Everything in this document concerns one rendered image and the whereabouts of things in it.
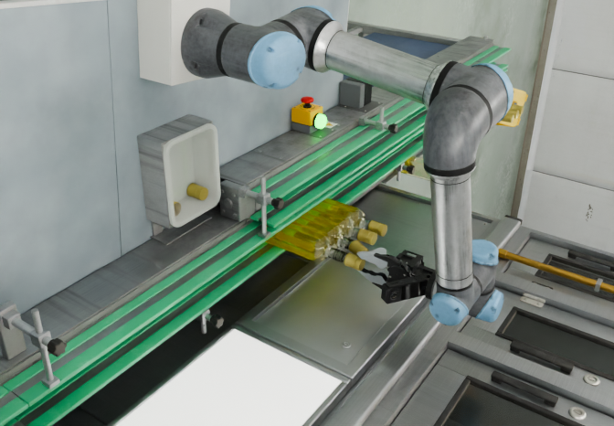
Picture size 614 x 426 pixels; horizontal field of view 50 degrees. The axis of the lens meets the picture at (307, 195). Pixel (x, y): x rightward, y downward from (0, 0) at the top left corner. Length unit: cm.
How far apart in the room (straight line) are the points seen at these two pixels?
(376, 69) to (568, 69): 623
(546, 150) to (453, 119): 667
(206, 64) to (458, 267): 67
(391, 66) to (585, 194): 667
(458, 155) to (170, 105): 72
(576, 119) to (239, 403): 654
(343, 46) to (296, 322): 69
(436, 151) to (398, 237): 91
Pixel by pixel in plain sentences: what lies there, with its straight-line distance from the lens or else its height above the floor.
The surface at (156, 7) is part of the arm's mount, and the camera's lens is 146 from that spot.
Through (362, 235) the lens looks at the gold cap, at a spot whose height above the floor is 113.
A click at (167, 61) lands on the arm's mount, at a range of 145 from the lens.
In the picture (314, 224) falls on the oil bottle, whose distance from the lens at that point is 176.
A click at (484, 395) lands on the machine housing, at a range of 161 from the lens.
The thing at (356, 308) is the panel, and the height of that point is 120.
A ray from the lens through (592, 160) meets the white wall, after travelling 778.
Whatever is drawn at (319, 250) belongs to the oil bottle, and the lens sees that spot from 169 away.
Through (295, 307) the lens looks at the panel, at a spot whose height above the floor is 107.
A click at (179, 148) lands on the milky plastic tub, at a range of 164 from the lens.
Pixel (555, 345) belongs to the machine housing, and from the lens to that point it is 180.
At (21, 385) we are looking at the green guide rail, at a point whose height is 91.
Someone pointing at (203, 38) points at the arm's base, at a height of 90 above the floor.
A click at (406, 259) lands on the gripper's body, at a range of 165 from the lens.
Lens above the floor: 185
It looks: 30 degrees down
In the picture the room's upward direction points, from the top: 108 degrees clockwise
